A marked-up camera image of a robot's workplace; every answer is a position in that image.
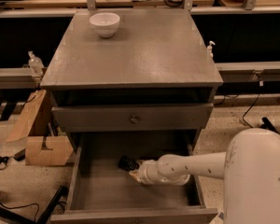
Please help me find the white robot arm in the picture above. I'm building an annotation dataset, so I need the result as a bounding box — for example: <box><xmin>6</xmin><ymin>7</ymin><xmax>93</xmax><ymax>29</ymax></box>
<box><xmin>129</xmin><ymin>128</ymin><xmax>280</xmax><ymax>224</ymax></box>

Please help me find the black stand leg left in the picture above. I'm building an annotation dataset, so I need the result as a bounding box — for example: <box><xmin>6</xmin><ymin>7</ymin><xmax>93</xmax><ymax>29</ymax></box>
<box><xmin>0</xmin><ymin>186</ymin><xmax>68</xmax><ymax>224</ymax></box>

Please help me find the white ceramic bowl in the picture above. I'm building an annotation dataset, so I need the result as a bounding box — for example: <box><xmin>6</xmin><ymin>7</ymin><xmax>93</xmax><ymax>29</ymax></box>
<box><xmin>90</xmin><ymin>12</ymin><xmax>120</xmax><ymax>37</ymax></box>

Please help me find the clear sanitizer pump bottle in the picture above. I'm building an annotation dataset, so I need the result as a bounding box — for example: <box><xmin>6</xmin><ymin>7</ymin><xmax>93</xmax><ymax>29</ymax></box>
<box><xmin>28</xmin><ymin>51</ymin><xmax>44</xmax><ymax>76</ymax></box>

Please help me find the brown cardboard box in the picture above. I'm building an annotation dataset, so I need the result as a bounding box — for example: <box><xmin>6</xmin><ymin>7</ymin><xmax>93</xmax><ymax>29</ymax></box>
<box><xmin>25</xmin><ymin>136</ymin><xmax>73</xmax><ymax>166</ymax></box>

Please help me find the small white pump bottle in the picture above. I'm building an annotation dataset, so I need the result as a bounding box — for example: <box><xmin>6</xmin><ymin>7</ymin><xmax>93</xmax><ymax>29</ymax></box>
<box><xmin>206</xmin><ymin>40</ymin><xmax>216</xmax><ymax>58</ymax></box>

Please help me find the black cable on floor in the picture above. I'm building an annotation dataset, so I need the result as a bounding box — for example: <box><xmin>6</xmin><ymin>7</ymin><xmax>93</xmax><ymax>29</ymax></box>
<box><xmin>0</xmin><ymin>189</ymin><xmax>41</xmax><ymax>222</ymax></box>

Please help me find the closed grey top drawer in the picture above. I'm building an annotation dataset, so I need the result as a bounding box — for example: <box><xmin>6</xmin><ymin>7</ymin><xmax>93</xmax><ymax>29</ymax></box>
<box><xmin>52</xmin><ymin>104</ymin><xmax>213</xmax><ymax>133</ymax></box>

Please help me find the black stand leg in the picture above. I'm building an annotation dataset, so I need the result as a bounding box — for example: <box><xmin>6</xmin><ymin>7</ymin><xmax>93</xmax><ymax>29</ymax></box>
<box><xmin>260</xmin><ymin>117</ymin><xmax>278</xmax><ymax>133</ymax></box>
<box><xmin>0</xmin><ymin>186</ymin><xmax>68</xmax><ymax>224</ymax></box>

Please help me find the grey wooden drawer cabinet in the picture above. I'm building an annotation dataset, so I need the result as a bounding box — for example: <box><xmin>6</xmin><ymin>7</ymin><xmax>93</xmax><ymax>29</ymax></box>
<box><xmin>41</xmin><ymin>8</ymin><xmax>222</xmax><ymax>147</ymax></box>

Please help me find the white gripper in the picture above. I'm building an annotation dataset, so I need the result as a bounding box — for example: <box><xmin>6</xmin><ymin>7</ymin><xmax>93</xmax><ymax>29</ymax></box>
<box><xmin>129</xmin><ymin>160</ymin><xmax>160</xmax><ymax>185</ymax></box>

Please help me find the black stand leg right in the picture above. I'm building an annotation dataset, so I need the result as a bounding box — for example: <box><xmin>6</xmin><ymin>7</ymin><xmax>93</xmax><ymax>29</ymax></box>
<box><xmin>260</xmin><ymin>117</ymin><xmax>278</xmax><ymax>133</ymax></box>

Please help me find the round metal drawer knob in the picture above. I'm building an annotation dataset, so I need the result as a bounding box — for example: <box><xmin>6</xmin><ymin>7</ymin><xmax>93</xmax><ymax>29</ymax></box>
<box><xmin>130</xmin><ymin>115</ymin><xmax>139</xmax><ymax>124</ymax></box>

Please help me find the open grey middle drawer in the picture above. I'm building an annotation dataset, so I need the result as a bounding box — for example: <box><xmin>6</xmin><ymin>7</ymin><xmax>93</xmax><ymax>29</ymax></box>
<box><xmin>50</xmin><ymin>131</ymin><xmax>217</xmax><ymax>224</ymax></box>

